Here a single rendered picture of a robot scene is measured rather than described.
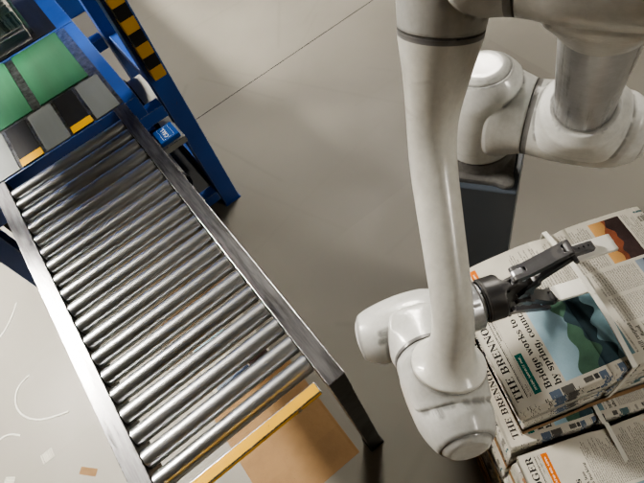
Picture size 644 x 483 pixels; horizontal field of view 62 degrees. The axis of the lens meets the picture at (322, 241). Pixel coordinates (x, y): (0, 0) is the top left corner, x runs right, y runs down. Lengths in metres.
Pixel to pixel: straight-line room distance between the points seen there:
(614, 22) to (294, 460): 1.82
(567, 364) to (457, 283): 0.39
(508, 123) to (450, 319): 0.54
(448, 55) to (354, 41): 2.71
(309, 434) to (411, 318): 1.33
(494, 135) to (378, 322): 0.49
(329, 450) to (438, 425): 1.37
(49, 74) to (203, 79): 1.16
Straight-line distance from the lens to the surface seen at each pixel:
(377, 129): 2.80
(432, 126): 0.68
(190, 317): 1.51
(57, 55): 2.62
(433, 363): 0.74
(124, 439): 1.47
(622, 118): 1.09
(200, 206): 1.69
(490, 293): 0.91
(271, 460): 2.16
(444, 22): 0.62
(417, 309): 0.87
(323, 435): 2.12
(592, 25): 0.61
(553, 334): 1.05
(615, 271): 1.13
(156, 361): 1.50
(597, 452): 1.26
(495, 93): 1.12
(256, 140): 2.94
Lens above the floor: 2.03
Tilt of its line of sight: 56 degrees down
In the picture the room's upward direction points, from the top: 22 degrees counter-clockwise
